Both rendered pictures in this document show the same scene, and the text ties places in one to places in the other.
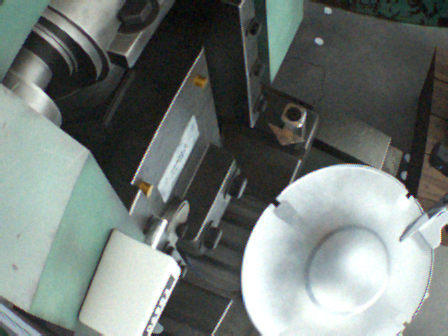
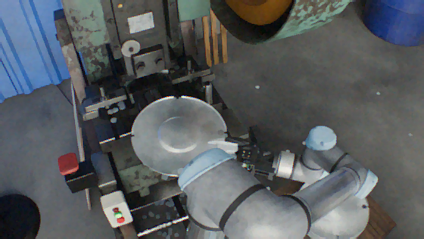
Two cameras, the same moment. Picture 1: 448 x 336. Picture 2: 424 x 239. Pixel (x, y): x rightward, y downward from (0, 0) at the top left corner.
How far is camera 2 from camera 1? 0.75 m
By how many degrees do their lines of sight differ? 29
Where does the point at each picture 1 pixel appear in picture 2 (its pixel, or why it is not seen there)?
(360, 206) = (202, 119)
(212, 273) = (142, 103)
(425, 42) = not seen: hidden behind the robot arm
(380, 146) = (241, 132)
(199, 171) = (151, 46)
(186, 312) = (128, 122)
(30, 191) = not seen: outside the picture
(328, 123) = (228, 115)
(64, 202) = not seen: outside the picture
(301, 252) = (170, 115)
